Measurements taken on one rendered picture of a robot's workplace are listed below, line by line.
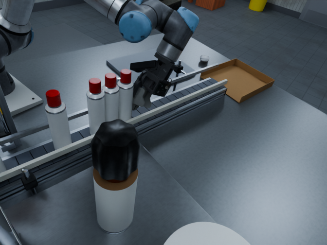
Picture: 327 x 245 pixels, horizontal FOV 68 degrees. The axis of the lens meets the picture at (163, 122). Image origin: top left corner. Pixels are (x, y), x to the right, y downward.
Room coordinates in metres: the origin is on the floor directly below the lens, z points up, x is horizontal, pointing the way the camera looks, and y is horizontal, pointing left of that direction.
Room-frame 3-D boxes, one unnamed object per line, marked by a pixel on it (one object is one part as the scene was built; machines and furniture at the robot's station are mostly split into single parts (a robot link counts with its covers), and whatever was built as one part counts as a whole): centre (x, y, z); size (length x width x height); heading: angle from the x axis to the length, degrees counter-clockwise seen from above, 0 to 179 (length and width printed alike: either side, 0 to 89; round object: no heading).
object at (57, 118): (0.47, 0.29, 0.98); 0.05 x 0.05 x 0.20
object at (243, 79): (1.15, -0.34, 0.85); 0.30 x 0.26 x 0.04; 138
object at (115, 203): (0.29, 0.07, 1.03); 0.09 x 0.09 x 0.30
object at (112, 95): (0.59, 0.18, 0.98); 0.05 x 0.05 x 0.20
